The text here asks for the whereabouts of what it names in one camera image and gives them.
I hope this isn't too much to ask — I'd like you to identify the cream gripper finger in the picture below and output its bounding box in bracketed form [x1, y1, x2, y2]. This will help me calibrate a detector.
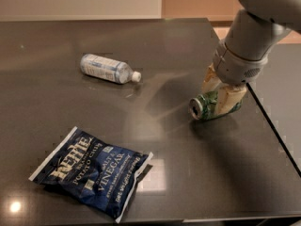
[201, 64, 221, 93]
[215, 85, 246, 116]

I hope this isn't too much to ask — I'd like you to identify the green soda can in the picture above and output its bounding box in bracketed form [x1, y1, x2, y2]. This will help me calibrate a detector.
[188, 89, 243, 121]

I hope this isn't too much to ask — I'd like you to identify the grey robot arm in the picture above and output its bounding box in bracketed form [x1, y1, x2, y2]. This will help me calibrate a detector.
[201, 0, 301, 116]

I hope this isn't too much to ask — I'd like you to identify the grey side table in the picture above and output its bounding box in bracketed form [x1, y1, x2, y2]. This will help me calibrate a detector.
[250, 43, 301, 171]

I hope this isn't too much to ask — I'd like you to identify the clear plastic water bottle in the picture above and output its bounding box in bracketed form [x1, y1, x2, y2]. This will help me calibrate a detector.
[80, 54, 141, 84]

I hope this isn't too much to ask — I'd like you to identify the blue Kettle chips bag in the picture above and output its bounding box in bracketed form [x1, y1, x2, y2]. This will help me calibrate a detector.
[29, 127, 152, 222]

